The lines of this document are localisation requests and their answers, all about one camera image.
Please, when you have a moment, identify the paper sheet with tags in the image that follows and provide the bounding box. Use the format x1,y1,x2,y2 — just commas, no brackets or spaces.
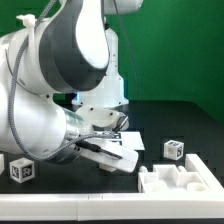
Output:
96,131,145,151

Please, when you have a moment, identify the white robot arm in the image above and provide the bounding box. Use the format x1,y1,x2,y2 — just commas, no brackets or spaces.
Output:
0,0,144,172

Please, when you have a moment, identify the white tagged cube left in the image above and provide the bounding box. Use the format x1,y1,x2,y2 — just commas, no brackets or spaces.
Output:
9,158,35,183

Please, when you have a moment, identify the white L-shaped fence frame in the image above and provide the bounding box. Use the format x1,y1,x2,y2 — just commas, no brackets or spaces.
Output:
0,154,224,221

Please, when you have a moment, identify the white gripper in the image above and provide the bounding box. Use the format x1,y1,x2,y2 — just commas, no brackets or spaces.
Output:
75,106,138,173

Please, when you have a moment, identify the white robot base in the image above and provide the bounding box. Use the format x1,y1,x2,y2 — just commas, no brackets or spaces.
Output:
72,28,129,108

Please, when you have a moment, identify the white part at left edge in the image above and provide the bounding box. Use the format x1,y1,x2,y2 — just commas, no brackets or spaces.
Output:
0,154,5,175

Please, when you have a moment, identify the white chair seat part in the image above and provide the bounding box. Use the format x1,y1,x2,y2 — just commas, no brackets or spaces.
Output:
138,164,209,193

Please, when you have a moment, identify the small white tagged cube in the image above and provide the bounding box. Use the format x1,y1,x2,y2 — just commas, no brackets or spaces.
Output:
163,140,184,160

